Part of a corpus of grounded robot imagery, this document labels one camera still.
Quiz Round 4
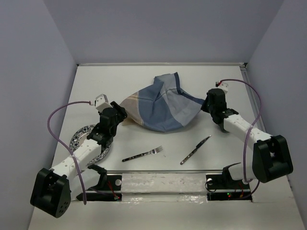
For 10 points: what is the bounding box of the blue beige checked cloth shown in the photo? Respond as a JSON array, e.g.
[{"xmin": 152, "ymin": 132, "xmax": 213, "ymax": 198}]
[{"xmin": 120, "ymin": 72, "xmax": 204, "ymax": 133}]

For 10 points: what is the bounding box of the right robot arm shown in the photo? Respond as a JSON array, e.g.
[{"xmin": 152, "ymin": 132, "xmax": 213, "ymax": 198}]
[{"xmin": 201, "ymin": 88, "xmax": 294, "ymax": 188}]

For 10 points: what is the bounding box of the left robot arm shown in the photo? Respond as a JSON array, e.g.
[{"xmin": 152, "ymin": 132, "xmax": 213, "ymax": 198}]
[{"xmin": 30, "ymin": 102, "xmax": 127, "ymax": 218}]

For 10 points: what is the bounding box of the dark green mug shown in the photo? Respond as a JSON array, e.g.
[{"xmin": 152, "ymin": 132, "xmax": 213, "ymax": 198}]
[{"xmin": 219, "ymin": 124, "xmax": 229, "ymax": 133}]

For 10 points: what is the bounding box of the blue white patterned plate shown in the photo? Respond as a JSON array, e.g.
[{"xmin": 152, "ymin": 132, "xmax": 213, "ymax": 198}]
[{"xmin": 69, "ymin": 125, "xmax": 111, "ymax": 165}]

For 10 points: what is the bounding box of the silver knife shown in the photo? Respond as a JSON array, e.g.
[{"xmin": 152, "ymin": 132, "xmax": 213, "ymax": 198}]
[{"xmin": 180, "ymin": 135, "xmax": 211, "ymax": 165}]

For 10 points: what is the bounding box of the silver fork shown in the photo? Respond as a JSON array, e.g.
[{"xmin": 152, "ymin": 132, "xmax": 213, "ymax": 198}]
[{"xmin": 122, "ymin": 146, "xmax": 163, "ymax": 162}]

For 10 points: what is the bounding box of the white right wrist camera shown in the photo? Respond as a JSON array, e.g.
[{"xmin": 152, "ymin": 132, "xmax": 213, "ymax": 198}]
[{"xmin": 215, "ymin": 81, "xmax": 228, "ymax": 94}]

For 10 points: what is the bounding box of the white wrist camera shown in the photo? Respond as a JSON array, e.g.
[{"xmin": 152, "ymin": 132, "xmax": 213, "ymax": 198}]
[
  {"xmin": 94, "ymin": 94, "xmax": 111, "ymax": 112},
  {"xmin": 215, "ymin": 81, "xmax": 228, "ymax": 94}
]

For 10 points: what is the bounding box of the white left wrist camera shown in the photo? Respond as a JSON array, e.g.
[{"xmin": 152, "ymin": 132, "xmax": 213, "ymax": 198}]
[{"xmin": 94, "ymin": 94, "xmax": 111, "ymax": 112}]

